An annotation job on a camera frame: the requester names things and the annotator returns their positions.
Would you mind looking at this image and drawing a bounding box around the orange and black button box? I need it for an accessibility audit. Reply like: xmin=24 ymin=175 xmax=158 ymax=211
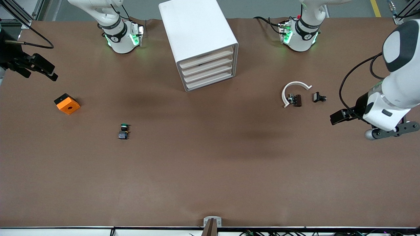
xmin=54 ymin=93 xmax=81 ymax=115

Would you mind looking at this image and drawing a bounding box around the green push button switch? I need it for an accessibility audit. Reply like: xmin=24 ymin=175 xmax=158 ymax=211
xmin=118 ymin=123 xmax=131 ymax=140

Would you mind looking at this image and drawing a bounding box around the grey bracket with brown post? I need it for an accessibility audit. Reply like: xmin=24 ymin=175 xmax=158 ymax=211
xmin=203 ymin=216 xmax=222 ymax=236

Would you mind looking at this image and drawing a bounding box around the white curved plastic part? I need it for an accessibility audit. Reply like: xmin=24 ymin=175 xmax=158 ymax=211
xmin=282 ymin=81 xmax=312 ymax=108

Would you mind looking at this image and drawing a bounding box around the white drawer cabinet housing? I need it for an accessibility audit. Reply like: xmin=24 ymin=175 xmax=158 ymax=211
xmin=158 ymin=0 xmax=239 ymax=92

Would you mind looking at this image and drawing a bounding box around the black clip with metal part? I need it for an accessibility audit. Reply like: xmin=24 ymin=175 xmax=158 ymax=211
xmin=286 ymin=94 xmax=302 ymax=108

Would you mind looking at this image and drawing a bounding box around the white table edge rail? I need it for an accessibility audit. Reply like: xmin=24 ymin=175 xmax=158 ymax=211
xmin=0 ymin=226 xmax=420 ymax=236

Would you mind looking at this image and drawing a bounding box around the aluminium frame profile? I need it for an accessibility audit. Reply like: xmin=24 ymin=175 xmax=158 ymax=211
xmin=393 ymin=0 xmax=420 ymax=26
xmin=0 ymin=0 xmax=45 ymax=29

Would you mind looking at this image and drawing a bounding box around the brown table cover mat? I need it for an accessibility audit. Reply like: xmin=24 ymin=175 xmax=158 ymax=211
xmin=0 ymin=17 xmax=420 ymax=228

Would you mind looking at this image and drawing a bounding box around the white plastic drawer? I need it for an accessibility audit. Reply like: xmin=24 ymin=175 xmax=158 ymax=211
xmin=181 ymin=54 xmax=236 ymax=77
xmin=183 ymin=62 xmax=236 ymax=84
xmin=179 ymin=47 xmax=235 ymax=69
xmin=185 ymin=69 xmax=236 ymax=91

